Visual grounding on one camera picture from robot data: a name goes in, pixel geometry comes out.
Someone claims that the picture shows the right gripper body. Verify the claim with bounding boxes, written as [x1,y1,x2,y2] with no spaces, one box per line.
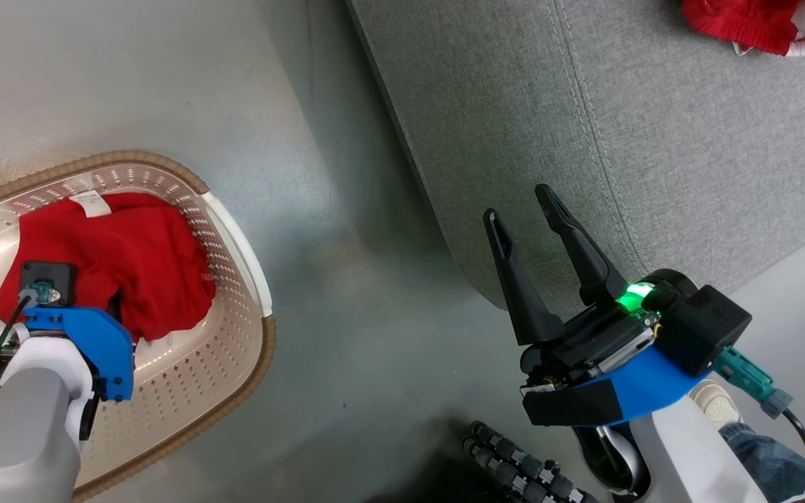
[518,279,663,398]

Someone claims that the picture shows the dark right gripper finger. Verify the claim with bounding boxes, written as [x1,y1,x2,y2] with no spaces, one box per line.
[535,183,628,307]
[482,207,567,346]

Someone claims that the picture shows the plain red garment white label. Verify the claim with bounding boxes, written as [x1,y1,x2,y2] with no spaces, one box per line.
[0,192,217,344]

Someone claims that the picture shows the red jersey with white trim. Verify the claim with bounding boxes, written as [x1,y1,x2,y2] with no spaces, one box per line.
[681,0,805,57]

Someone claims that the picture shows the grey fabric sofa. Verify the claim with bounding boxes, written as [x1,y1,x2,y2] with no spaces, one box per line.
[345,0,805,313]

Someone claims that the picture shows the white shoe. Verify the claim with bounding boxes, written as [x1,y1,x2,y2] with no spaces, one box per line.
[688,379,746,430]

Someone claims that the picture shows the blue jeans leg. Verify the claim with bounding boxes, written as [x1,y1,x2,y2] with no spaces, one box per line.
[719,422,805,503]

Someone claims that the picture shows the beige perforated laundry basket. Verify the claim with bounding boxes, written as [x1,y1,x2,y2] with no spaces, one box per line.
[0,150,277,502]

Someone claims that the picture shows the blue right camera mount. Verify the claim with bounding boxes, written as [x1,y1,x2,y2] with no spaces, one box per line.
[521,344,714,428]

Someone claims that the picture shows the black corrugated cable conduit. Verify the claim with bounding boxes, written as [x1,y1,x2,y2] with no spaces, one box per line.
[469,420,602,503]
[461,437,550,503]

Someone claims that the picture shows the teal plug black camera cable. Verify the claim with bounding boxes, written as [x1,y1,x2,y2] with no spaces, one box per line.
[712,347,805,493]

